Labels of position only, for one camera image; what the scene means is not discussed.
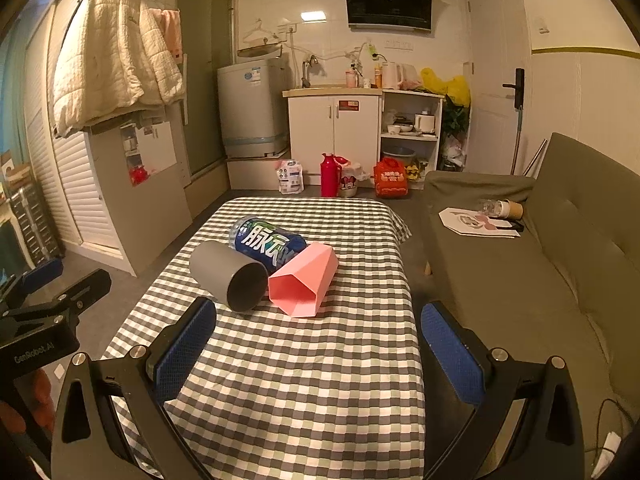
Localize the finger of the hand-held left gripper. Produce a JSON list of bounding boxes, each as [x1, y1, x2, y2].
[[0, 257, 65, 311], [10, 268, 112, 328]]

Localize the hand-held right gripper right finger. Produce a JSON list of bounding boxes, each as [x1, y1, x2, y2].
[[420, 301, 586, 480]]

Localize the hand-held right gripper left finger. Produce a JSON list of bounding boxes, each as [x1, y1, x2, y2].
[[50, 296, 218, 480]]

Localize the pink faceted cup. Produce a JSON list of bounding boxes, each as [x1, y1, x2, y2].
[[268, 242, 340, 319]]

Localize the grey cup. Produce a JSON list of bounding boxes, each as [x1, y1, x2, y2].
[[189, 240, 270, 313]]

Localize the person's left hand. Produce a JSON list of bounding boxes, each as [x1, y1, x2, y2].
[[0, 372, 54, 434]]

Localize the grey ribbed suitcase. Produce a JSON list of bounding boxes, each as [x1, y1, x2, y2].
[[7, 180, 64, 261]]

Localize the white louvered wardrobe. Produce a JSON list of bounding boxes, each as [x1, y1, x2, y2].
[[22, 0, 151, 277]]

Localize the grey-green sofa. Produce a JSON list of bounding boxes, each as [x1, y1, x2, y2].
[[422, 132, 640, 466]]

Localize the leaning white board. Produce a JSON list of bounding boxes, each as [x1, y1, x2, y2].
[[82, 119, 193, 277]]

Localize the blue drink bottle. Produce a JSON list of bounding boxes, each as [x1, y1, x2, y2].
[[229, 215, 308, 273]]

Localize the printed paper fan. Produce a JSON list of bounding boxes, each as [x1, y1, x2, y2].
[[439, 206, 525, 237]]

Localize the checkered tablecloth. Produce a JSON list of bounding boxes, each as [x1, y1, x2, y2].
[[100, 197, 426, 480]]

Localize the orange red sack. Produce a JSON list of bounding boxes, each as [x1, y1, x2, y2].
[[373, 157, 411, 199]]

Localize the white crumpled paper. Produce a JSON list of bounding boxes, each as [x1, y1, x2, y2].
[[592, 431, 622, 479]]

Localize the white refill pouch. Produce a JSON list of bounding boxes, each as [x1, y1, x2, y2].
[[274, 160, 306, 194]]

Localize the white cartoon print bag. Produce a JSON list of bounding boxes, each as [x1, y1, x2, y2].
[[340, 162, 374, 198]]

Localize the grey plastic basin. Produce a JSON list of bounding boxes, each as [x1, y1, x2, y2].
[[382, 146, 416, 166]]

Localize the red thermos flask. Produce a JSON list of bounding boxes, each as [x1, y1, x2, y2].
[[320, 153, 349, 198]]

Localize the white open shelf unit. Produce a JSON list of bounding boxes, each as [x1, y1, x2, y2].
[[380, 90, 446, 181]]

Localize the white quilted jacket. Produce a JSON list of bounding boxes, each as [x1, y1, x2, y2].
[[51, 0, 185, 138]]

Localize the green leafy vegetables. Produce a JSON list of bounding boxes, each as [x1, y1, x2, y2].
[[442, 97, 471, 142]]

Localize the glass sliding door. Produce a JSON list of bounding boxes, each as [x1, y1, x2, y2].
[[177, 0, 236, 181]]

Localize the white washing machine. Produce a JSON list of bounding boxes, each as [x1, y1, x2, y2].
[[217, 57, 291, 159]]

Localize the white sink cabinet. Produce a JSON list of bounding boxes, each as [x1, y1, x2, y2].
[[282, 87, 383, 188]]

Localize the yellow plastic bag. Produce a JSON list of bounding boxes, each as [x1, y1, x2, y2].
[[420, 67, 472, 107]]

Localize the pink towel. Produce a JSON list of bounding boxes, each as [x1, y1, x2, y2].
[[161, 8, 183, 59]]

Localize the white electric kettle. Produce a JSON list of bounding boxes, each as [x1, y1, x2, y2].
[[382, 61, 406, 90]]

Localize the basin on washing machine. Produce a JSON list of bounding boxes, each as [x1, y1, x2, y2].
[[237, 45, 282, 59]]

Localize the metal faucet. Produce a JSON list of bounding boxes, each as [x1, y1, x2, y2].
[[301, 55, 320, 88]]

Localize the white clothes hanger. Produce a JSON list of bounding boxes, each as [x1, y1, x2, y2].
[[242, 19, 279, 46]]

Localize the white door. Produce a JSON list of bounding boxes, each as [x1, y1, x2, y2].
[[462, 0, 532, 176]]

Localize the black cable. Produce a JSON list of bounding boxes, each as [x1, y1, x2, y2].
[[584, 398, 637, 467]]

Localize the mop handle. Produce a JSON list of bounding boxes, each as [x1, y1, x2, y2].
[[510, 107, 524, 176]]

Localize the black door handle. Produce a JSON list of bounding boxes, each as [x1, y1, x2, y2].
[[502, 68, 526, 109]]

